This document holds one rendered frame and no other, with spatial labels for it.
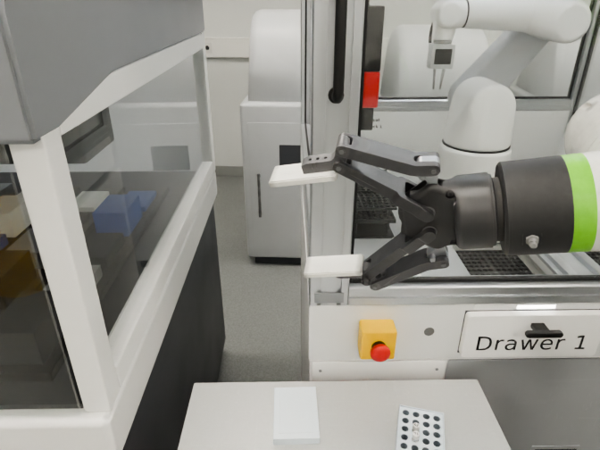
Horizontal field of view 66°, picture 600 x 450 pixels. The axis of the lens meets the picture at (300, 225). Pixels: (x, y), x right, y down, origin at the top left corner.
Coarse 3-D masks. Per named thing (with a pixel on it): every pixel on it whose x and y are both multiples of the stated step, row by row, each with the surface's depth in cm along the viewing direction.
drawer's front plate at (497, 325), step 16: (464, 320) 97; (480, 320) 95; (496, 320) 95; (512, 320) 95; (528, 320) 96; (544, 320) 96; (560, 320) 96; (576, 320) 96; (592, 320) 96; (464, 336) 97; (480, 336) 97; (496, 336) 97; (512, 336) 97; (576, 336) 98; (592, 336) 98; (464, 352) 99; (480, 352) 99; (496, 352) 99; (512, 352) 99; (528, 352) 99; (544, 352) 99; (560, 352) 100; (576, 352) 100; (592, 352) 100
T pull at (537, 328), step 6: (534, 324) 95; (540, 324) 95; (528, 330) 93; (534, 330) 93; (540, 330) 93; (546, 330) 93; (552, 330) 93; (558, 330) 93; (528, 336) 93; (534, 336) 93; (540, 336) 93; (546, 336) 93; (552, 336) 93; (558, 336) 93
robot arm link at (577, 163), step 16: (592, 144) 47; (576, 160) 41; (592, 160) 41; (576, 176) 40; (592, 176) 40; (576, 192) 40; (592, 192) 39; (576, 208) 40; (592, 208) 39; (576, 224) 40; (592, 224) 40; (576, 240) 41; (592, 240) 41
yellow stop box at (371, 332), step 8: (368, 320) 96; (376, 320) 96; (384, 320) 96; (392, 320) 97; (360, 328) 95; (368, 328) 94; (376, 328) 94; (384, 328) 94; (392, 328) 94; (360, 336) 95; (368, 336) 93; (376, 336) 93; (384, 336) 93; (392, 336) 93; (360, 344) 95; (368, 344) 94; (376, 344) 93; (384, 344) 94; (392, 344) 94; (360, 352) 96; (368, 352) 95; (392, 352) 95
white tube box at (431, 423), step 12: (408, 408) 90; (420, 408) 90; (408, 420) 88; (420, 420) 88; (432, 420) 88; (444, 420) 88; (396, 432) 87; (408, 432) 85; (420, 432) 85; (432, 432) 85; (444, 432) 85; (396, 444) 83; (408, 444) 83; (420, 444) 83; (432, 444) 83; (444, 444) 83
